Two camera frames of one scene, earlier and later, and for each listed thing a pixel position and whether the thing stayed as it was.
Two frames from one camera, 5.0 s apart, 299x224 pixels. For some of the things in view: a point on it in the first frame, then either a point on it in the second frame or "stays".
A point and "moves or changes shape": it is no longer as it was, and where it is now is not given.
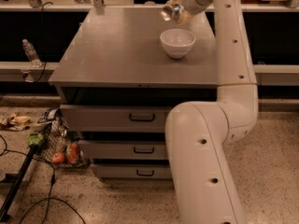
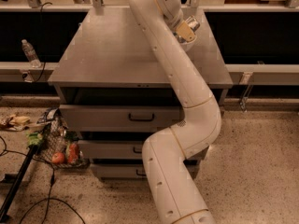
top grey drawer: (114, 118) stays
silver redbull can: (172, 12) moves or changes shape
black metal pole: (4, 217) stays
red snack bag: (73, 153) stays
